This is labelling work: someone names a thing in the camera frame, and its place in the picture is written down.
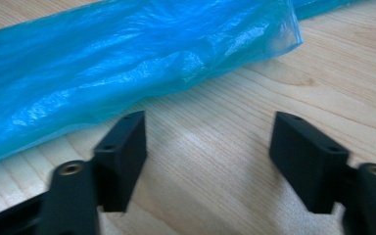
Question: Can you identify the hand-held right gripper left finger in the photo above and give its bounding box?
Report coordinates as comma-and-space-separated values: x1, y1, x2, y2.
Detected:
93, 110, 148, 213

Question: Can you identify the blue plastic bag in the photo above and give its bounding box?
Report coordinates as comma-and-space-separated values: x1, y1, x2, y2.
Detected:
0, 0, 356, 169

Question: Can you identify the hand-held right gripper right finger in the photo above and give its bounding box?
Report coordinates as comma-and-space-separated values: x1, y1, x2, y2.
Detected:
268, 111, 351, 215

